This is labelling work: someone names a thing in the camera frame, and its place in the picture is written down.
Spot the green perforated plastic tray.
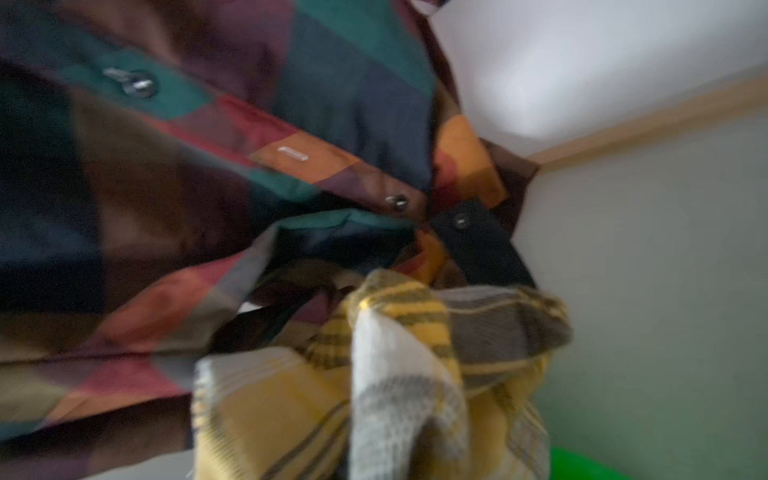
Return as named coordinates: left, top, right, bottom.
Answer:
left=550, top=448, right=629, bottom=480

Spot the wooden clothes rack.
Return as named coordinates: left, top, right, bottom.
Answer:
left=528, top=73, right=767, bottom=174

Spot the dark red plaid shirt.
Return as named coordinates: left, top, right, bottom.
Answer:
left=1, top=1, right=536, bottom=479

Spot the yellow plaid flannel shirt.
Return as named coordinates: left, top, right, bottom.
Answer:
left=192, top=270, right=573, bottom=479

